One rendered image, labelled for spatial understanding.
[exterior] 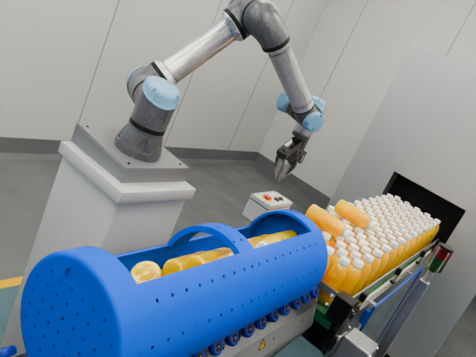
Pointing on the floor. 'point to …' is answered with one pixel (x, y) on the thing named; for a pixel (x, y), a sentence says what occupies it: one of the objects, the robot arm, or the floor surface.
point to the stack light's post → (401, 317)
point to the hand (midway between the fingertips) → (277, 178)
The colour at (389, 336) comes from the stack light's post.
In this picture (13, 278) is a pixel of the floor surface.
